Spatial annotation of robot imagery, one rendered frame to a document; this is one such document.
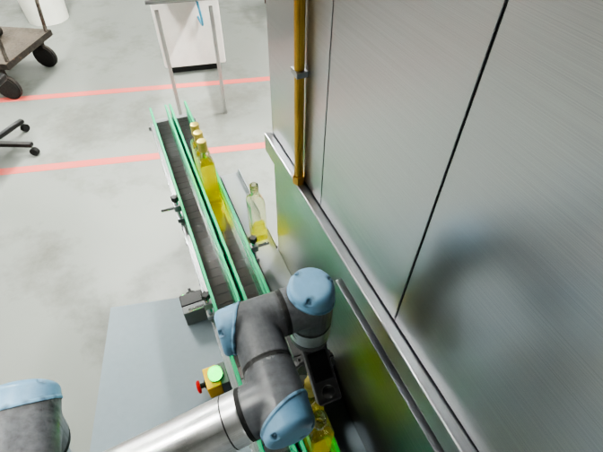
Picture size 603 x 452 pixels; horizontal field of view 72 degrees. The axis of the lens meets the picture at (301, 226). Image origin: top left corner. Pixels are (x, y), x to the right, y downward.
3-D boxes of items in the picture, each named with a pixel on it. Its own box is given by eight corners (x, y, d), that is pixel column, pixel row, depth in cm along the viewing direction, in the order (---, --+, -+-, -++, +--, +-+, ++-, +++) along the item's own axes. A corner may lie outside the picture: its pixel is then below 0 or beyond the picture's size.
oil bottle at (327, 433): (330, 456, 107) (336, 430, 91) (310, 465, 106) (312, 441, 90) (320, 434, 111) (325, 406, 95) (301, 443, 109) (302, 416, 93)
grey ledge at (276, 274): (331, 373, 131) (334, 358, 123) (306, 384, 129) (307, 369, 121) (241, 186, 190) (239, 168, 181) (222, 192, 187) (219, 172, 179)
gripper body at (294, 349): (315, 331, 89) (318, 301, 80) (332, 368, 83) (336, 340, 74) (282, 343, 87) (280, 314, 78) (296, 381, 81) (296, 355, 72)
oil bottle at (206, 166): (221, 199, 171) (211, 143, 150) (207, 203, 169) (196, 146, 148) (217, 190, 174) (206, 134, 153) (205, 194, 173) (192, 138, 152)
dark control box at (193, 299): (210, 318, 148) (206, 307, 142) (187, 326, 146) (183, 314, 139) (205, 300, 153) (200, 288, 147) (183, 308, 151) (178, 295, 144)
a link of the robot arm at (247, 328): (226, 365, 57) (301, 338, 60) (208, 299, 64) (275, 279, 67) (233, 387, 63) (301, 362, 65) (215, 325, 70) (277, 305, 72)
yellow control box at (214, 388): (232, 390, 131) (230, 381, 125) (209, 399, 129) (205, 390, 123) (226, 370, 135) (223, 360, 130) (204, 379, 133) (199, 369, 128)
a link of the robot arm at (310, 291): (275, 273, 65) (325, 257, 67) (277, 308, 73) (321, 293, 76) (292, 314, 60) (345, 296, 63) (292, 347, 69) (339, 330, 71)
